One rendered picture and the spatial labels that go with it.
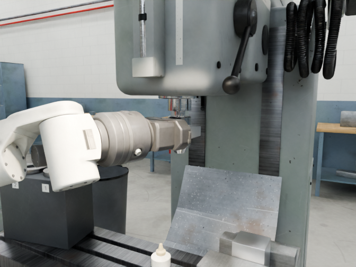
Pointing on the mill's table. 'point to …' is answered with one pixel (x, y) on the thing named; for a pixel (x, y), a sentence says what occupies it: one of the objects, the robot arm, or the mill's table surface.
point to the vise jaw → (224, 261)
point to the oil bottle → (160, 258)
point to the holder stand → (46, 211)
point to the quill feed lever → (246, 20)
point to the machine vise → (286, 250)
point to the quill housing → (181, 49)
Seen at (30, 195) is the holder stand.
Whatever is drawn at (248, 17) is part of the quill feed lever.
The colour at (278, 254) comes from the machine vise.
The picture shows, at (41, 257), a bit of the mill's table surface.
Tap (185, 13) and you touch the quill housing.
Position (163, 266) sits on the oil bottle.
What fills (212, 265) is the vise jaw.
